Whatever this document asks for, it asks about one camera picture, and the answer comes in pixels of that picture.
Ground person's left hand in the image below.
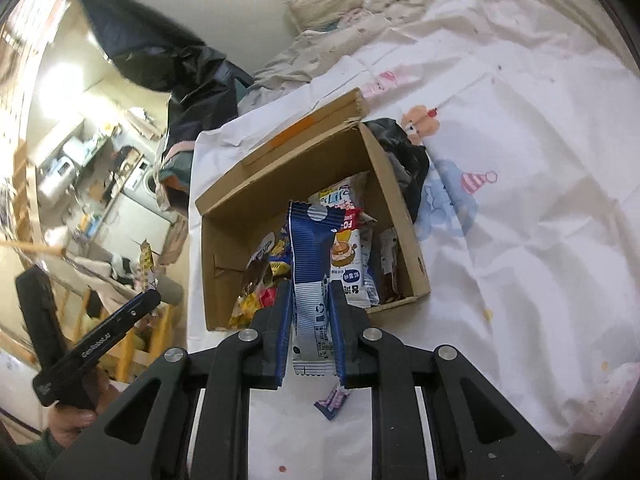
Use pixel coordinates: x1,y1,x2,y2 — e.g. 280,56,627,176
50,365,115,450

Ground clothes on wooden rack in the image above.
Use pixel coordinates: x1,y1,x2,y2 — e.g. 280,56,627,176
65,252,186,307

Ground small purple snack packet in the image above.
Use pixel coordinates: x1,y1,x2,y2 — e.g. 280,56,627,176
314,382,351,422

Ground dark brown snack packet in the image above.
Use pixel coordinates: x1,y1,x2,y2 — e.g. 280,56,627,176
372,227,407,306

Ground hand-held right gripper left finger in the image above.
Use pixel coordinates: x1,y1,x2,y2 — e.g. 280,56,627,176
47,280,293,480

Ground brown cardboard box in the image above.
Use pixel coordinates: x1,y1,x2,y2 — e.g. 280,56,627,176
194,87,432,332

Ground red white long snack packet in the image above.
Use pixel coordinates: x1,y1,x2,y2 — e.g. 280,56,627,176
330,210,375,309

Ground white countertop appliance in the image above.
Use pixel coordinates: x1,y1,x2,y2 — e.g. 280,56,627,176
39,137,97,202

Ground black plastic bag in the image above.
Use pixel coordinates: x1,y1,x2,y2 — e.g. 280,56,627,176
362,117,431,223
72,0,207,93

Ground white puffed snack bag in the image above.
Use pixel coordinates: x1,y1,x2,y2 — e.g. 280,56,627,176
307,172,371,217

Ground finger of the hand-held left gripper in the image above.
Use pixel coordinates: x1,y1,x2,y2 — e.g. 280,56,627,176
122,290,164,328

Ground person's left forearm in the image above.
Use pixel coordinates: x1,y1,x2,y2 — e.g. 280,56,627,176
12,429,76,473

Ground crumpled beige blanket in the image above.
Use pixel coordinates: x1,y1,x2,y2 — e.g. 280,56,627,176
254,0,442,92

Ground pink teal cloth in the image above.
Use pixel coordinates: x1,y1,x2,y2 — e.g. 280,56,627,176
156,139,197,212

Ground white washing machine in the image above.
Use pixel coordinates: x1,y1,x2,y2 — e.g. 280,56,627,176
122,160,172,212

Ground dark jacket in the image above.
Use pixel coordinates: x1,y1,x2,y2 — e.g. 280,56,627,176
166,45,257,161

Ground white printed bedsheet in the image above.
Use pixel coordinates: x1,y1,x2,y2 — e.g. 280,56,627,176
187,0,640,456

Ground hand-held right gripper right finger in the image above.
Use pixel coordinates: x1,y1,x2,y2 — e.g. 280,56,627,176
327,282,576,480

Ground yellow black snack packet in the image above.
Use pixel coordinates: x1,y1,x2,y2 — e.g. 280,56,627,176
139,239,157,291

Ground brown white snack packet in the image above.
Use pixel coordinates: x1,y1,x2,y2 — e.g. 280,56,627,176
242,232,279,301

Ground navy blue white snack packet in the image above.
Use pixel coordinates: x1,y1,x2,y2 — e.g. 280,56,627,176
286,200,371,378

